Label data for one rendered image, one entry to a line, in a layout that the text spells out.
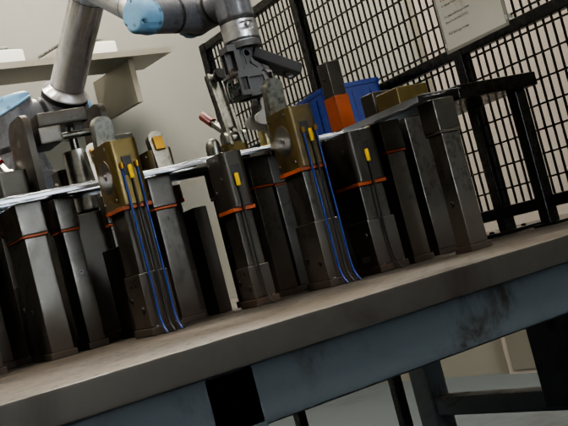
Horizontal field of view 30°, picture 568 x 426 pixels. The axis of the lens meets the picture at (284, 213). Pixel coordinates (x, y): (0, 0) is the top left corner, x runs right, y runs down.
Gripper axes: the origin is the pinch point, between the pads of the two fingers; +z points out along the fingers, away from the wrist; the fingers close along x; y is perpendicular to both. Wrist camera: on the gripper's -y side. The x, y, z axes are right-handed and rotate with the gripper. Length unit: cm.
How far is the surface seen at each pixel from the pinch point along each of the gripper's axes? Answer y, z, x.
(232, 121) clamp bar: -1.2, -7.4, -19.4
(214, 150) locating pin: 13.2, 0.0, -3.5
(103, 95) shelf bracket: -96, -79, -327
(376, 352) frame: 34, 40, 69
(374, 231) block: -4.7, 24.4, 17.9
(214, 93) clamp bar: 1.4, -14.3, -19.5
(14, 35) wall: -59, -118, -330
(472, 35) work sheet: -55, -13, 4
